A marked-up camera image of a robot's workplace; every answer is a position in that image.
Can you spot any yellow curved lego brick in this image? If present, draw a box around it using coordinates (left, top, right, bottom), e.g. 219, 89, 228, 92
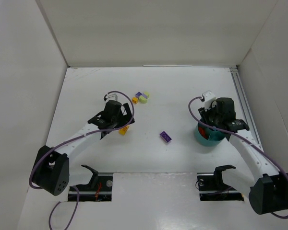
119, 125, 130, 136

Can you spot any orange yellow cube lego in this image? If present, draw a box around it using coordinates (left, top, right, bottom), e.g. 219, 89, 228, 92
132, 97, 139, 104

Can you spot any orange dish lego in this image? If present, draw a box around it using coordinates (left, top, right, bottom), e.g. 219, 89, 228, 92
198, 127, 208, 139

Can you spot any purple long lego brick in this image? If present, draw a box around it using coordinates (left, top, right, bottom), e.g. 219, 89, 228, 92
159, 131, 172, 144

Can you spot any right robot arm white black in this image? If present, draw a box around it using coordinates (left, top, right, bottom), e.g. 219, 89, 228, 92
197, 93, 288, 219

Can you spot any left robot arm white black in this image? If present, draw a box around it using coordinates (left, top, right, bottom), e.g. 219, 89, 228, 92
29, 100, 135, 196

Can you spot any teal round divided container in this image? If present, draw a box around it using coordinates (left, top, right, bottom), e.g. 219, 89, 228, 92
194, 123, 225, 147

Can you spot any light green rounded lego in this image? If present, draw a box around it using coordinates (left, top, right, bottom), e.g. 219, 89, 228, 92
139, 95, 147, 104

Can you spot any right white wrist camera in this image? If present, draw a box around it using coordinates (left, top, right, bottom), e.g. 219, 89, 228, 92
201, 90, 216, 111

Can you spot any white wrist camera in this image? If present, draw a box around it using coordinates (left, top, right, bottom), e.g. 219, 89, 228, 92
201, 90, 216, 111
104, 93, 118, 102

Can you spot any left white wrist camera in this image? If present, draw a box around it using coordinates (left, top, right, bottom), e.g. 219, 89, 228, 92
104, 93, 118, 102

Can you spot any aluminium rail right side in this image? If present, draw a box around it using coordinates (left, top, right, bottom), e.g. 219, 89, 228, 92
229, 67, 262, 148

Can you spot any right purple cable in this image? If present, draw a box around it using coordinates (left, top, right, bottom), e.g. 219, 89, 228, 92
188, 96, 288, 219

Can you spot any purple cable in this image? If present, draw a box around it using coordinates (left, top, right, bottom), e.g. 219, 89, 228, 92
29, 91, 135, 230
188, 96, 288, 219

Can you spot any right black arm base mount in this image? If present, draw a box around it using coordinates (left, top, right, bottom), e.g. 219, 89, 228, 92
195, 165, 244, 201

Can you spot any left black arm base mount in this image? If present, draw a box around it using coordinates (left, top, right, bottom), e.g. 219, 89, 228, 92
67, 165, 113, 202

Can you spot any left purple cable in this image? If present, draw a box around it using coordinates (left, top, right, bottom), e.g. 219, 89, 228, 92
29, 91, 135, 230

